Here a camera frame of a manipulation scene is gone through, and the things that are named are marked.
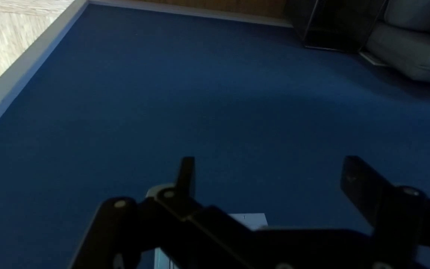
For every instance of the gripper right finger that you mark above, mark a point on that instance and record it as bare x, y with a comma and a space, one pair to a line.
398, 213

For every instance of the white switch box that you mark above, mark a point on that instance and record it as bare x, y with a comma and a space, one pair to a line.
254, 221

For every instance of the black side table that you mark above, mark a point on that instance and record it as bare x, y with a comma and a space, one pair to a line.
334, 22

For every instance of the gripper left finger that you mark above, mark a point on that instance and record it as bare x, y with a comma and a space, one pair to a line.
125, 231

